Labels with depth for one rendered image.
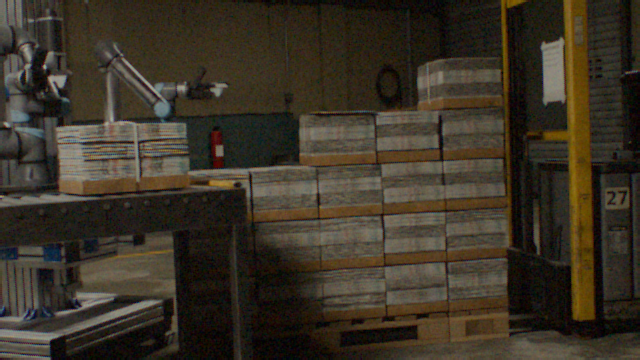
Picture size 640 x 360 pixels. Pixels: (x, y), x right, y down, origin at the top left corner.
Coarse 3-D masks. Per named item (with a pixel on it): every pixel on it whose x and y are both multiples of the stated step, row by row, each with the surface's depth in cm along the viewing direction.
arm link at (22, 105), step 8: (16, 96) 296; (24, 96) 297; (16, 104) 296; (24, 104) 297; (32, 104) 299; (40, 104) 301; (16, 112) 296; (24, 112) 297; (32, 112) 300; (40, 112) 302; (16, 120) 297; (24, 120) 297; (32, 120) 301
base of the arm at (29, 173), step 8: (32, 160) 324; (40, 160) 326; (24, 168) 324; (32, 168) 324; (40, 168) 326; (16, 176) 325; (24, 176) 323; (32, 176) 324; (40, 176) 325; (48, 176) 328; (16, 184) 325; (24, 184) 323; (32, 184) 323; (40, 184) 324
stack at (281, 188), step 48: (288, 192) 354; (336, 192) 357; (384, 192) 361; (432, 192) 365; (192, 240) 346; (288, 240) 354; (336, 240) 358; (384, 240) 363; (432, 240) 366; (192, 288) 348; (288, 288) 356; (336, 288) 359; (384, 288) 364; (432, 288) 367; (288, 336) 391; (336, 336) 360; (432, 336) 368
